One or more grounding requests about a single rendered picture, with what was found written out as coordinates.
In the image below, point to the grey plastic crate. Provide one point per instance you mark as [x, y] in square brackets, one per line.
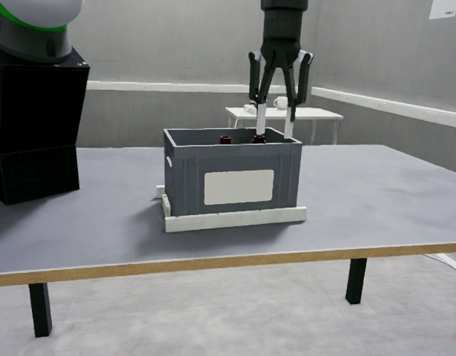
[204, 177]

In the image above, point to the brown bottle with green label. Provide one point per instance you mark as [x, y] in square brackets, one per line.
[258, 140]

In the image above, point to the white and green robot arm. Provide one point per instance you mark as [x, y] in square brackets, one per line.
[35, 42]

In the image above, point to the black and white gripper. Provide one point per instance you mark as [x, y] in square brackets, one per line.
[280, 49]

